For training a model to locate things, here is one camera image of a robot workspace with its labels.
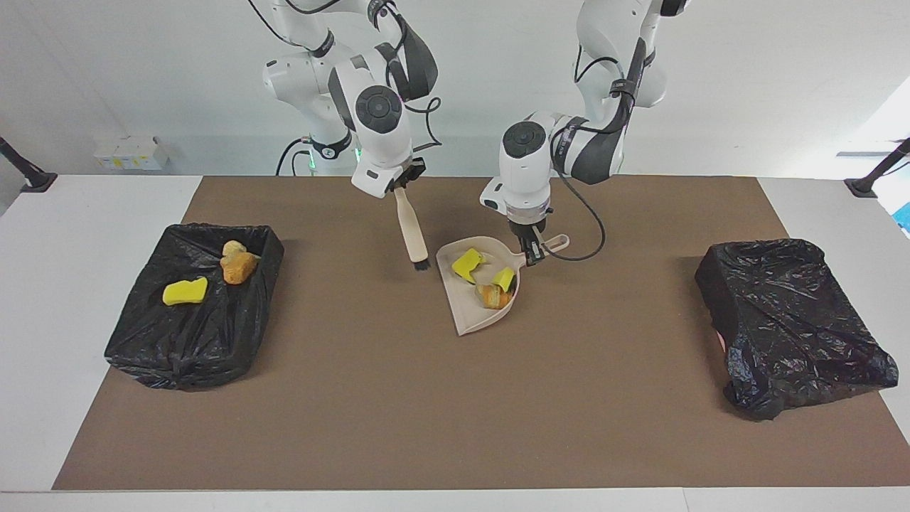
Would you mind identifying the beige hand brush black bristles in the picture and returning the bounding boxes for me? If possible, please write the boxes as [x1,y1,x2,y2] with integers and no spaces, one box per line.
[393,186,432,272]

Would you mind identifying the striped orange croissant piece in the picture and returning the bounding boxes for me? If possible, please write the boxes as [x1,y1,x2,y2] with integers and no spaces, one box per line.
[475,283,511,310]

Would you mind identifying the beige plastic dustpan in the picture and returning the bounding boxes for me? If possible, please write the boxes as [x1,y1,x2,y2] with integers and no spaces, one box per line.
[436,234,571,336]

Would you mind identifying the brown bread roll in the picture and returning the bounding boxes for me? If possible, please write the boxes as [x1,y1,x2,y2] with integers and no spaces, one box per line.
[220,254,258,285]

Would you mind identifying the black bag-lined trash bin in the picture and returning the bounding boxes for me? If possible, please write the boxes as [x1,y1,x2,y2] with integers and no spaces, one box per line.
[105,223,286,391]
[695,238,900,422]

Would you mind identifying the brown table mat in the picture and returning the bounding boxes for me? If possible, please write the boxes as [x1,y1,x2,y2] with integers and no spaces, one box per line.
[52,176,910,491]

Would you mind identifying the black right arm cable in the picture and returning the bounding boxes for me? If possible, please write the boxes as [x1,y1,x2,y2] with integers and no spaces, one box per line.
[249,0,443,151]

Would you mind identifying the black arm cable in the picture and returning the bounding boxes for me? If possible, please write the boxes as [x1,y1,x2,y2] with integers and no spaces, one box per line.
[551,36,644,262]
[249,0,443,151]

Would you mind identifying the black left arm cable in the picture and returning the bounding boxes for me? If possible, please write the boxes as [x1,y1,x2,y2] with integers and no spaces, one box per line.
[551,36,644,262]

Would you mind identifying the black base cable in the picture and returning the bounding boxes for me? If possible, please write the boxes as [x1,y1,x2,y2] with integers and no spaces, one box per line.
[276,137,314,176]

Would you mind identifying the white wall box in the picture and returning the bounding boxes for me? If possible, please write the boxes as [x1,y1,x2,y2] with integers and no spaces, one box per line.
[93,137,169,171]

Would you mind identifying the black camera stand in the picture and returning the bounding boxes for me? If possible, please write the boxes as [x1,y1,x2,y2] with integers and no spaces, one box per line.
[845,137,910,198]
[0,135,58,193]

